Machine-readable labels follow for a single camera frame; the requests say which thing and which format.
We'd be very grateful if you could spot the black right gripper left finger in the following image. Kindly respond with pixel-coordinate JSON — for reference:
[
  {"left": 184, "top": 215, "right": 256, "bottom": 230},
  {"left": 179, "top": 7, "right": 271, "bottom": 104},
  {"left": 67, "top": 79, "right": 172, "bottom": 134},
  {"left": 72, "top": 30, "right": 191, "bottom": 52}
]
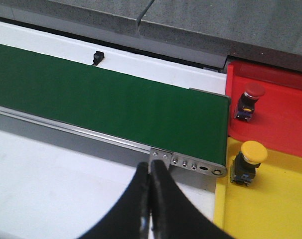
[{"left": 81, "top": 162, "right": 150, "bottom": 239}]

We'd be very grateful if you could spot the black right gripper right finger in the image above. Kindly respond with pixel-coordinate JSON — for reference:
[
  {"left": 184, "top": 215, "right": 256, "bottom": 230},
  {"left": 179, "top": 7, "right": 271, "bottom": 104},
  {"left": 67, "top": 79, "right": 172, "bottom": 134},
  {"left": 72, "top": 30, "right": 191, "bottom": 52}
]
[{"left": 150, "top": 160, "right": 231, "bottom": 239}]

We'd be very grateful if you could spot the yellow mushroom push button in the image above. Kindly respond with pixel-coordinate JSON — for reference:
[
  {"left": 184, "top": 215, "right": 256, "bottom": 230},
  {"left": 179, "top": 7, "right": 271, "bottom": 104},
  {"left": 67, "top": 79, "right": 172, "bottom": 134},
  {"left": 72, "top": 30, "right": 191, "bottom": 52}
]
[{"left": 230, "top": 140, "right": 268, "bottom": 186}]

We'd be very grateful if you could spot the red mushroom push button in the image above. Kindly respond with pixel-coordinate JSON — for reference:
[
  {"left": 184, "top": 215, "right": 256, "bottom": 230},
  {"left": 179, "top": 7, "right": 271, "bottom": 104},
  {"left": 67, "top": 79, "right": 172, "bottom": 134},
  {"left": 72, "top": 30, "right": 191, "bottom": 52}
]
[{"left": 234, "top": 82, "right": 266, "bottom": 122}]

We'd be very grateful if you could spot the steel conveyor tail plate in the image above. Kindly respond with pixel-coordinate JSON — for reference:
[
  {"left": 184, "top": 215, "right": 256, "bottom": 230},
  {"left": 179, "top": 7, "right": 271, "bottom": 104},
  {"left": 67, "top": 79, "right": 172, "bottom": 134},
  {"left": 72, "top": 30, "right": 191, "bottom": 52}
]
[{"left": 149, "top": 148, "right": 227, "bottom": 178}]

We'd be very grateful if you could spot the green conveyor belt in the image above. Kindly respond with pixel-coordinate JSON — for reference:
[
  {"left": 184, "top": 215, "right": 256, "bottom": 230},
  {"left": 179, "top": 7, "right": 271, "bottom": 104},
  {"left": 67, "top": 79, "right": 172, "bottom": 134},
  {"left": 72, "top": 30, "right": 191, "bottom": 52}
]
[{"left": 0, "top": 44, "right": 230, "bottom": 165}]

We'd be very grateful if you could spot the yellow plastic tray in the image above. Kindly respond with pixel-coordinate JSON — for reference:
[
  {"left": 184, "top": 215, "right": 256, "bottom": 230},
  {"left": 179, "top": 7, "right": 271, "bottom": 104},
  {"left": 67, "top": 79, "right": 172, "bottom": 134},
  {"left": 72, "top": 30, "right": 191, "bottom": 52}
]
[{"left": 213, "top": 150, "right": 302, "bottom": 239}]

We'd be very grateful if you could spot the red plastic tray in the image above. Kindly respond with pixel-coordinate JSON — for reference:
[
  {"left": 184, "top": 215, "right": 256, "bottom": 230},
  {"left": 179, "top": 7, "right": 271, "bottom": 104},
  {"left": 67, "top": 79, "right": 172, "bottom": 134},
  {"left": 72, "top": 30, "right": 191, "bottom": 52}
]
[{"left": 226, "top": 61, "right": 302, "bottom": 157}]

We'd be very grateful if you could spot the black photoelectric sensor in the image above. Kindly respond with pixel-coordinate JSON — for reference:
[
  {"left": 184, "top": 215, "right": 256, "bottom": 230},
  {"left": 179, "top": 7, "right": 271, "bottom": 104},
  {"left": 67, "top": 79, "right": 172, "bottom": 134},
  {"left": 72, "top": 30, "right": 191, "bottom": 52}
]
[{"left": 92, "top": 51, "right": 105, "bottom": 66}]

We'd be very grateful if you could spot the grey stone shelf left slab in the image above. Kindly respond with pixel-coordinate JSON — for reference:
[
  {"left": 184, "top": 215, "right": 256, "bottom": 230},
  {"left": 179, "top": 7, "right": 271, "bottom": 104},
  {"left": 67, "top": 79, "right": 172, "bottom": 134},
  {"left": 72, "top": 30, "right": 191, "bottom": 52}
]
[{"left": 9, "top": 0, "right": 153, "bottom": 35}]

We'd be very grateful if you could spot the grey stone shelf slab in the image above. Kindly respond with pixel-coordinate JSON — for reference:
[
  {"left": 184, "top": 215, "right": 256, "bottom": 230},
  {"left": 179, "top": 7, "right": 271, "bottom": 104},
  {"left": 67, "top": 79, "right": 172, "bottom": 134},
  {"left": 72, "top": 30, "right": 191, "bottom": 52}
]
[
  {"left": 140, "top": 0, "right": 302, "bottom": 72},
  {"left": 9, "top": 0, "right": 153, "bottom": 35}
]

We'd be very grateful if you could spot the grey stone shelf right slab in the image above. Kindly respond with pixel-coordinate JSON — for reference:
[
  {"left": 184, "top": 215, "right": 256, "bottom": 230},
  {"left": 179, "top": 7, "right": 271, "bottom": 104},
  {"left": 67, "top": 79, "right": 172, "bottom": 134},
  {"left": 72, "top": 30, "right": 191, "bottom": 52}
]
[{"left": 140, "top": 0, "right": 302, "bottom": 72}]

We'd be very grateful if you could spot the aluminium conveyor side rail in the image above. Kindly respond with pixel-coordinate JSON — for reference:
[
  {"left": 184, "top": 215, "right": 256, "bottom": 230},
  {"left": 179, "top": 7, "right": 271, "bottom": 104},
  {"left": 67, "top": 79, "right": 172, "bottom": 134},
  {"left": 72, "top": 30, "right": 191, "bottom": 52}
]
[{"left": 0, "top": 106, "right": 151, "bottom": 154}]

